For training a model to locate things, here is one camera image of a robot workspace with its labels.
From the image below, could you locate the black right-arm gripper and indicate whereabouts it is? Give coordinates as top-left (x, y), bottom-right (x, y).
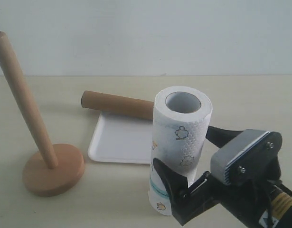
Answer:
top-left (153, 126), bottom-right (243, 226)

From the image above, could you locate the printed white paper towel roll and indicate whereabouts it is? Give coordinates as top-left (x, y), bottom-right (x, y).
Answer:
top-left (148, 85), bottom-right (212, 217)

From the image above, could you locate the brown cardboard tube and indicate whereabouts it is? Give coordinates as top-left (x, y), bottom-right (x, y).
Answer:
top-left (81, 91), bottom-right (154, 120)

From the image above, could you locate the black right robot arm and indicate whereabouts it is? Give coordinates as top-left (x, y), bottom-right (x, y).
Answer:
top-left (153, 126), bottom-right (292, 228)

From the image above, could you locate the wooden paper towel holder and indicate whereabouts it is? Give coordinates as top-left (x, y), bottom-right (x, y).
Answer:
top-left (0, 31), bottom-right (85, 197)

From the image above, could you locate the white rectangular plastic tray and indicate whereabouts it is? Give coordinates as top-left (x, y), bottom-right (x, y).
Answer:
top-left (88, 112), bottom-right (152, 165)

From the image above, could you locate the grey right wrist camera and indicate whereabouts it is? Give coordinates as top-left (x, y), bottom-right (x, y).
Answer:
top-left (210, 129), bottom-right (283, 186)

